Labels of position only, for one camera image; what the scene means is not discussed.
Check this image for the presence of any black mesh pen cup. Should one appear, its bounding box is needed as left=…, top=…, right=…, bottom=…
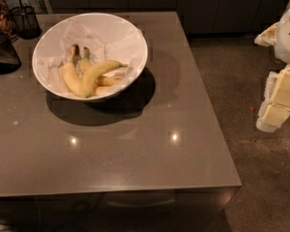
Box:
left=10, top=6, right=42, bottom=40

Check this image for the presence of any white bowl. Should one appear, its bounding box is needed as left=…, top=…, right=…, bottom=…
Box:
left=31, top=12, right=149, bottom=102

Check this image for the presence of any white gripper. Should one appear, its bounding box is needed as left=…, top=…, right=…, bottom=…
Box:
left=254, top=8, right=290, bottom=132

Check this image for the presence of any white paper liner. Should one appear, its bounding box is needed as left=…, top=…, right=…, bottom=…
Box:
left=36, top=18, right=145, bottom=97

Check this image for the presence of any glass jar with snacks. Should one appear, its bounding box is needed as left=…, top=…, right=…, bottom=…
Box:
left=0, top=0, right=17, bottom=39

